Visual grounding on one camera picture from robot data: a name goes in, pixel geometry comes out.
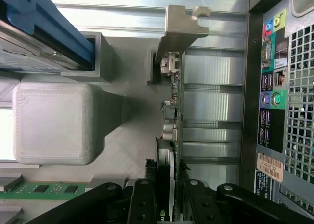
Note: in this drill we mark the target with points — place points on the hard disk in blue caddy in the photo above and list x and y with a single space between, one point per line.
19 12

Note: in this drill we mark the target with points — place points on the green RAM stick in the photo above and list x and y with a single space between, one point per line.
49 190

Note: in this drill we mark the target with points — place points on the black open PC case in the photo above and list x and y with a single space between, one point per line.
252 86

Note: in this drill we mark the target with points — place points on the orange barcode sticker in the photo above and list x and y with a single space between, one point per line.
269 167

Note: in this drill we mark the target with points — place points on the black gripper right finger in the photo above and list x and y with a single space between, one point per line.
201 204

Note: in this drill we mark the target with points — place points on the grey printed parts rack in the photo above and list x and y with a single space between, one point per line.
49 123

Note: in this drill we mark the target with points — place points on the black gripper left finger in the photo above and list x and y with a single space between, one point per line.
143 204

